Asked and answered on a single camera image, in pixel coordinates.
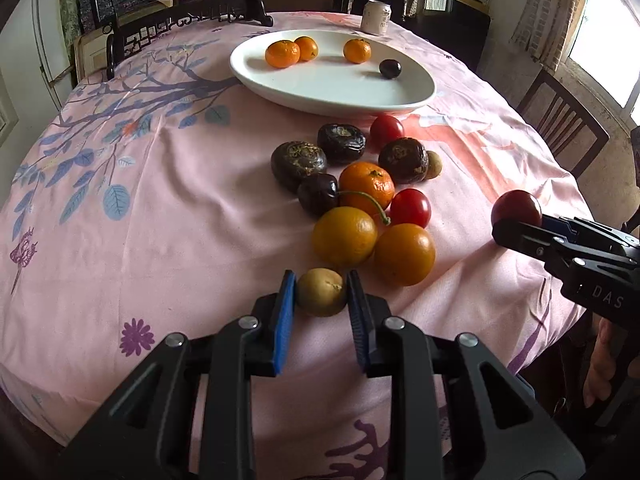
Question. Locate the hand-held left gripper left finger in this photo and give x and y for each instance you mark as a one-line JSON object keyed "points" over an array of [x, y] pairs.
{"points": [[284, 322]]}

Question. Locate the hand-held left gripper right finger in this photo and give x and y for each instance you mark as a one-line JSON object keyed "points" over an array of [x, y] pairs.
{"points": [[358, 322]]}

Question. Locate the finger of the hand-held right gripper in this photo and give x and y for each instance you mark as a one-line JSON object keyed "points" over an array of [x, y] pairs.
{"points": [[557, 225], [530, 240]]}

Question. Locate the dark red tomato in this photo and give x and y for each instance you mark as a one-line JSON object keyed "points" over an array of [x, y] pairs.
{"points": [[516, 208]]}

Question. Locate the small brown kiwi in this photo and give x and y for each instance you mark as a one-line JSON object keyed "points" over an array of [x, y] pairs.
{"points": [[321, 292]]}

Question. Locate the white oval plate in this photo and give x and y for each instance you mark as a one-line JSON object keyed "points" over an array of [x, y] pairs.
{"points": [[330, 85]]}

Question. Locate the person's right hand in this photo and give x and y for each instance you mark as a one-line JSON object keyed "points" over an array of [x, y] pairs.
{"points": [[602, 360]]}

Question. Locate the yellow orange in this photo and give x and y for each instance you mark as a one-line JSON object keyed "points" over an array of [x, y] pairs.
{"points": [[345, 236], [404, 254]]}

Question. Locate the brown slatted wooden chair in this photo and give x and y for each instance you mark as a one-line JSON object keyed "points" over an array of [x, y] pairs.
{"points": [[562, 120]]}

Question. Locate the small brown longan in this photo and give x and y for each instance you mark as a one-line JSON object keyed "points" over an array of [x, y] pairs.
{"points": [[434, 165]]}

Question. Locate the red cherry tomato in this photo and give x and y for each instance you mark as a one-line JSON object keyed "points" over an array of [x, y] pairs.
{"points": [[410, 207], [386, 129]]}

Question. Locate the dark cherry with stem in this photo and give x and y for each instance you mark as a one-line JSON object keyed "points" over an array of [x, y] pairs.
{"points": [[318, 194]]}

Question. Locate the large mandarin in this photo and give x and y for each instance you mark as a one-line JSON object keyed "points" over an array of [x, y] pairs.
{"points": [[367, 185]]}

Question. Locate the dark purple passion fruit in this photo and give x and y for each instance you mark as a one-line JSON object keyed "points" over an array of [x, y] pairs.
{"points": [[299, 163], [403, 159], [341, 142]]}

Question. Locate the pink floral tablecloth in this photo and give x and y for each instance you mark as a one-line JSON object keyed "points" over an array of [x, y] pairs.
{"points": [[150, 220]]}

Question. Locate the bright window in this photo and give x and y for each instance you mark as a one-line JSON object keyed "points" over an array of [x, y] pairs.
{"points": [[610, 35]]}

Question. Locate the beige patterned curtain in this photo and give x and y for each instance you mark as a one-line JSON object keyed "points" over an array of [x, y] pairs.
{"points": [[547, 10]]}

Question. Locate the dark purple plum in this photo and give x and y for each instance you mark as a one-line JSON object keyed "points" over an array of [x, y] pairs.
{"points": [[389, 68]]}

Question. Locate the small mandarin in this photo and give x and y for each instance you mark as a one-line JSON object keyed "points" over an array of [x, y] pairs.
{"points": [[357, 50], [282, 54], [307, 48]]}

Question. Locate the white drink can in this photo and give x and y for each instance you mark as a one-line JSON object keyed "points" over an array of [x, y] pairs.
{"points": [[376, 17]]}

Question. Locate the dark carved wooden chair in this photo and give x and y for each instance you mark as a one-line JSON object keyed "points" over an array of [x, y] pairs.
{"points": [[165, 27]]}

